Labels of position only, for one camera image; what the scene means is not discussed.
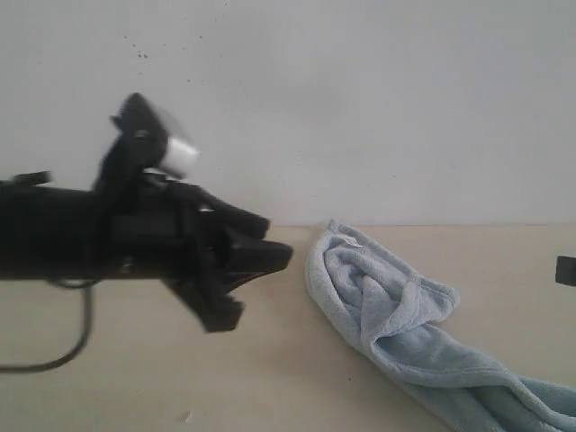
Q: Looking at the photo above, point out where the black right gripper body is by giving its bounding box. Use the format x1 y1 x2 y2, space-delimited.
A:
555 256 576 284

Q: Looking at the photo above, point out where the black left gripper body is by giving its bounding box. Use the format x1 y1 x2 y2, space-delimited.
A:
109 182 234 333

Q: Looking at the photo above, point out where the light blue terry towel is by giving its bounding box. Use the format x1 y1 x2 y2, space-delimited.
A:
305 220 575 431

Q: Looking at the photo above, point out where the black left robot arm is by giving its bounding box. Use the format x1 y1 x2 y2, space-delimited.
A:
1 174 293 332

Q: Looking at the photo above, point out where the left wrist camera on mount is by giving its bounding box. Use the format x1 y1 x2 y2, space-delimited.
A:
94 92 200 193

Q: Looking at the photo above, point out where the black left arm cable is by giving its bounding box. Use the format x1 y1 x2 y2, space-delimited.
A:
0 278 98 374

